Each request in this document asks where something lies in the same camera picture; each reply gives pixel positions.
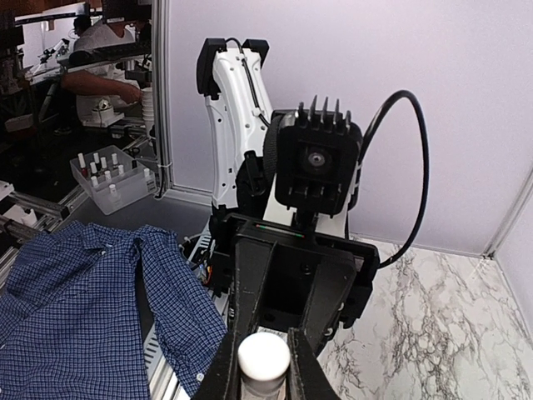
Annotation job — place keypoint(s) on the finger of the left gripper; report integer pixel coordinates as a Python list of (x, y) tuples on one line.
[(252, 265), (333, 278)]

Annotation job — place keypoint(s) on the clear bin of polish bottles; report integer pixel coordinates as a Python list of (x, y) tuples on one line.
[(112, 178)]

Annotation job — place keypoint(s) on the right aluminium frame post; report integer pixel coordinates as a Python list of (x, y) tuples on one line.
[(160, 31)]

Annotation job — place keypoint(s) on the front aluminium rail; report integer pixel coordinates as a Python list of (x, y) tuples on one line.
[(189, 328)]

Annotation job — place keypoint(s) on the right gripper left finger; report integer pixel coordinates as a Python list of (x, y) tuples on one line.
[(223, 380)]

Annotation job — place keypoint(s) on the clear nail polish bottle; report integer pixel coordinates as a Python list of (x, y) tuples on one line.
[(263, 360)]

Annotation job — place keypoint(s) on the aluminium frame post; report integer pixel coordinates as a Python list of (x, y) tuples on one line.
[(510, 219), (160, 31)]

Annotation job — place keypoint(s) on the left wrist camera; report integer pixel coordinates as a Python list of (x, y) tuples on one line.
[(317, 153)]

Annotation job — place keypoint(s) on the left aluminium frame post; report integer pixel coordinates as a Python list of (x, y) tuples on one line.
[(510, 219)]

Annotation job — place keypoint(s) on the blue checkered shirt body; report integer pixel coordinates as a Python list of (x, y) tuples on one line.
[(70, 325)]

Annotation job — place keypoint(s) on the person in white shirt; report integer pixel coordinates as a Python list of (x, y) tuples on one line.
[(91, 85)]

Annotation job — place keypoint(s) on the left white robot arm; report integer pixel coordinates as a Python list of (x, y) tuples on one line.
[(244, 128)]

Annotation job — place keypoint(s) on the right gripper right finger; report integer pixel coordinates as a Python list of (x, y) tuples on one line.
[(305, 380)]

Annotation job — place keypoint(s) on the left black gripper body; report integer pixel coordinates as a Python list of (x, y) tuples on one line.
[(293, 265)]

